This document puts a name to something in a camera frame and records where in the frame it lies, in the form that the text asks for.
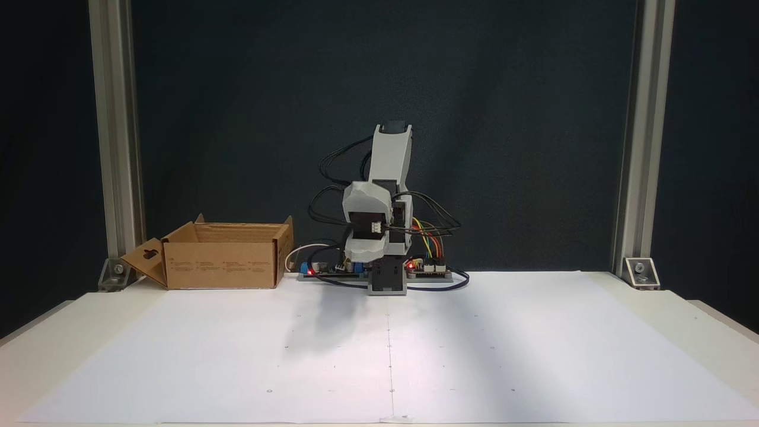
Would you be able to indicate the brown cardboard box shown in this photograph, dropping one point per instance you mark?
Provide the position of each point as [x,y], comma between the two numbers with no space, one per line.
[219,264]

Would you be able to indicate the metal corner bracket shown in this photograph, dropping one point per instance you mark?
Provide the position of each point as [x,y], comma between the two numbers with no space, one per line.
[115,274]
[641,273]

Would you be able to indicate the circuit board with red LED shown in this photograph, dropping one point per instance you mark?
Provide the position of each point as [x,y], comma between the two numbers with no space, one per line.
[323,271]

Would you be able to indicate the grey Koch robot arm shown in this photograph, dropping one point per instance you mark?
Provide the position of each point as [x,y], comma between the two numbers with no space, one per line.
[388,160]

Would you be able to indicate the circuit board with white connectors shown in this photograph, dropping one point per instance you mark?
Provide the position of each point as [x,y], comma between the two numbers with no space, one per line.
[430,270]

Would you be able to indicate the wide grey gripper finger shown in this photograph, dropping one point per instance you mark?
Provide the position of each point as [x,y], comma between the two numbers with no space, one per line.
[364,250]

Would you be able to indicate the aluminium frame post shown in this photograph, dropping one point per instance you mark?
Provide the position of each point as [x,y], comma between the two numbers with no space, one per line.
[643,118]
[115,118]

